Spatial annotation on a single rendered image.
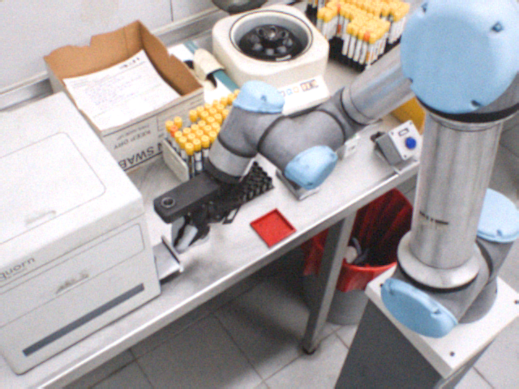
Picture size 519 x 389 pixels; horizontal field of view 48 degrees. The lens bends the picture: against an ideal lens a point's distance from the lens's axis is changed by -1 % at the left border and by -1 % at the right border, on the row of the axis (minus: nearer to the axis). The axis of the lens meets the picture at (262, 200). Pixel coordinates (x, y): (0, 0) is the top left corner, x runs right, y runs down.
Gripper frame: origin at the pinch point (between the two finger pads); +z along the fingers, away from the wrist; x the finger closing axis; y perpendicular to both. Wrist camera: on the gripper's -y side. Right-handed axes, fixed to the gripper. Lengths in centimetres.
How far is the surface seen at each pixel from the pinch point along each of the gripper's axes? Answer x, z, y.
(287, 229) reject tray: -6.1, -7.2, 21.7
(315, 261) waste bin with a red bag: 6, 25, 69
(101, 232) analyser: -4.4, -11.9, -21.9
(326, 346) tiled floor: -7, 56, 87
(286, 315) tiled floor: 10, 58, 83
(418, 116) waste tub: -1, -32, 55
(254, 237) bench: -3.7, -3.8, 16.1
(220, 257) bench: -3.9, 0.2, 9.1
